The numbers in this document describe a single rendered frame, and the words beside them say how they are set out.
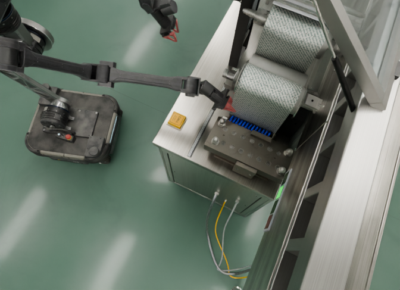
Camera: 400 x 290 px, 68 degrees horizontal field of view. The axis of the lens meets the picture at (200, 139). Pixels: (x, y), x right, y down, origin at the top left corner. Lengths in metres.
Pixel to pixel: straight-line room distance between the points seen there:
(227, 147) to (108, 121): 1.21
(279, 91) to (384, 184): 0.48
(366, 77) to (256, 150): 0.72
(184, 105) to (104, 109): 0.96
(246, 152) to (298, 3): 0.64
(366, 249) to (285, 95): 0.59
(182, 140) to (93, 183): 1.15
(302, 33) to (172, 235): 1.64
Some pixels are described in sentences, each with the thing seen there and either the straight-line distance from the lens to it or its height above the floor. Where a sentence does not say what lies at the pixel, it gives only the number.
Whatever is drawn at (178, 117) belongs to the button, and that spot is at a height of 0.92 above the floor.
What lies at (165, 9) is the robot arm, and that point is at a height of 1.24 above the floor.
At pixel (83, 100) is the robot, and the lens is 2.47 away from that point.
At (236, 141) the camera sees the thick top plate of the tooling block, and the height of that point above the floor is 1.03.
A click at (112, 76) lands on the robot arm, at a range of 1.34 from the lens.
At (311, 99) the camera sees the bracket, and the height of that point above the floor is 1.29.
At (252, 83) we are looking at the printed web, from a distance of 1.19.
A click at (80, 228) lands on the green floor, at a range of 2.44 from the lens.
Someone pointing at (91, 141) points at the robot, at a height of 0.28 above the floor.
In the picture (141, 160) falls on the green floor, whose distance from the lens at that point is 2.43.
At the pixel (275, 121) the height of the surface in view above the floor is 1.14.
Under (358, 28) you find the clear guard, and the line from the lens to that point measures 0.76.
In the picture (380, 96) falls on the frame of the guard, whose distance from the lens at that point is 0.82.
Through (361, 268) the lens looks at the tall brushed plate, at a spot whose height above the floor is 1.44.
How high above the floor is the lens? 2.30
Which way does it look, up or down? 69 degrees down
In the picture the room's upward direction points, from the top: 5 degrees clockwise
